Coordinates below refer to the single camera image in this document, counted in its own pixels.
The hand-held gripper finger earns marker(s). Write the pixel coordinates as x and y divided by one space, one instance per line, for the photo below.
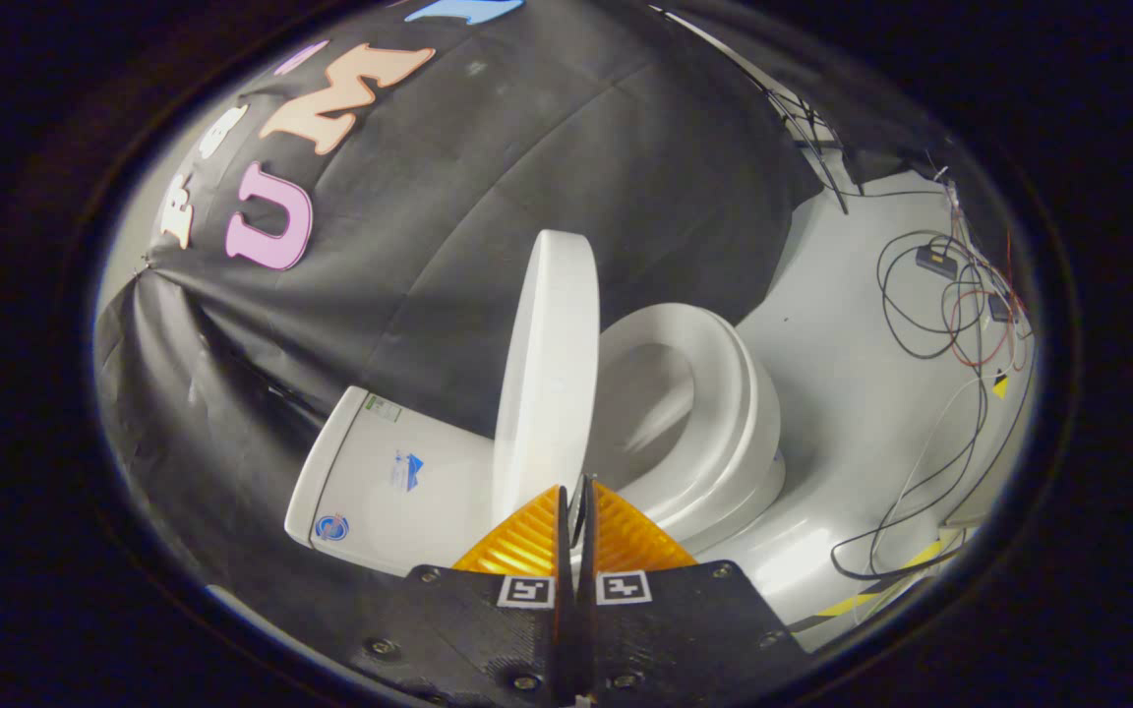
564 590
586 590

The white toilet lid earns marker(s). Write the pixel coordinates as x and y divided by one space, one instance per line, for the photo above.
547 374

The white toilet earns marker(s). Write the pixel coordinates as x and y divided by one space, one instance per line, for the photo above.
380 492

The white toilet seat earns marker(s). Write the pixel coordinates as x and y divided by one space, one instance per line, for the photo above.
729 393

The yellow black floor tape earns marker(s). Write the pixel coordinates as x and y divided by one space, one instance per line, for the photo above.
862 600

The black backdrop cloth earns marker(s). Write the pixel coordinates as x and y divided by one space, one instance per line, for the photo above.
527 147

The black power adapter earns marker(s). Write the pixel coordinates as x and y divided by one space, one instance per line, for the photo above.
936 262

